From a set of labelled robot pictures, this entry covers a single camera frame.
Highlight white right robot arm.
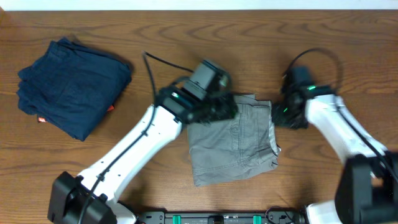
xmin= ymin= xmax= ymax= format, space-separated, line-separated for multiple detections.
xmin=272 ymin=85 xmax=397 ymax=223

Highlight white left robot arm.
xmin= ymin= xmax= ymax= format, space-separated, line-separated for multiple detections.
xmin=47 ymin=86 xmax=238 ymax=224

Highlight folded navy blue garment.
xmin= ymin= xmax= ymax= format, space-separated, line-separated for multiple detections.
xmin=17 ymin=38 xmax=132 ymax=141

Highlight grey shorts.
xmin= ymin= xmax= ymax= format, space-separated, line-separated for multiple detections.
xmin=187 ymin=95 xmax=281 ymax=187

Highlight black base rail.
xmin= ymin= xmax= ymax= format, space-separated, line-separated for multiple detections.
xmin=136 ymin=206 xmax=308 ymax=224

